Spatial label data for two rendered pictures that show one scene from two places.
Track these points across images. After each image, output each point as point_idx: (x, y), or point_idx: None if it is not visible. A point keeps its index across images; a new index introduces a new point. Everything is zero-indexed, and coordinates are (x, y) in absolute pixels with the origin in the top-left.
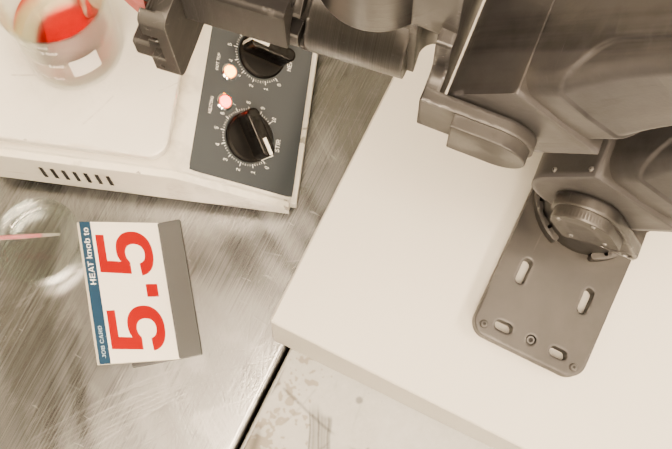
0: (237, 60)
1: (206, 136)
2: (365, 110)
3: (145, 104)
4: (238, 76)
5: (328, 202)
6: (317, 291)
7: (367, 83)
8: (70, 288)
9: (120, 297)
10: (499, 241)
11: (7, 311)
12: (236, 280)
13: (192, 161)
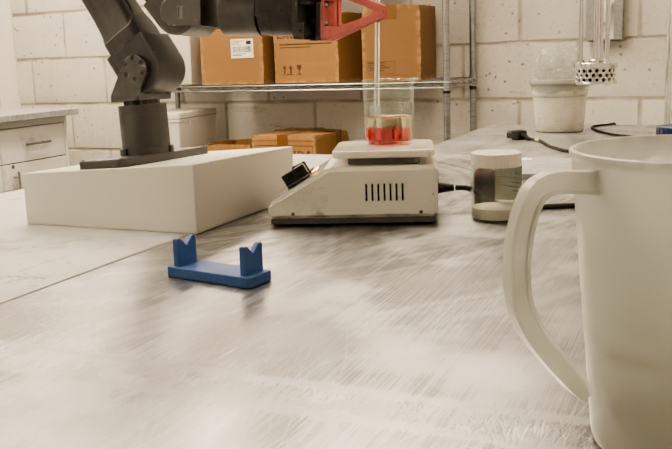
0: (311, 174)
1: (324, 163)
2: (246, 220)
3: (351, 143)
4: (310, 174)
5: (267, 210)
6: (272, 148)
7: (243, 223)
8: None
9: None
10: (191, 156)
11: None
12: None
13: (329, 159)
